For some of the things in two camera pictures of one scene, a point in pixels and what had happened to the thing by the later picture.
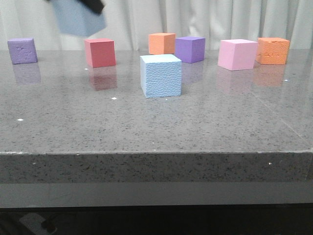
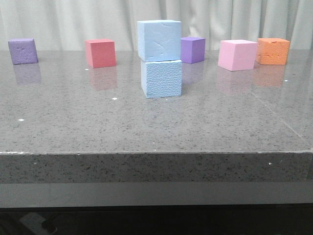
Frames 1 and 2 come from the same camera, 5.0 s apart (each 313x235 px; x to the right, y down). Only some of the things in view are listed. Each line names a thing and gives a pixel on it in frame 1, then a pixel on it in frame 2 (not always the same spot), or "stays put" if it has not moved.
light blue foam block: (76, 18) -> (159, 40)
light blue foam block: (161, 75) stays put
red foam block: (100, 52) stays put
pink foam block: (237, 54) stays put
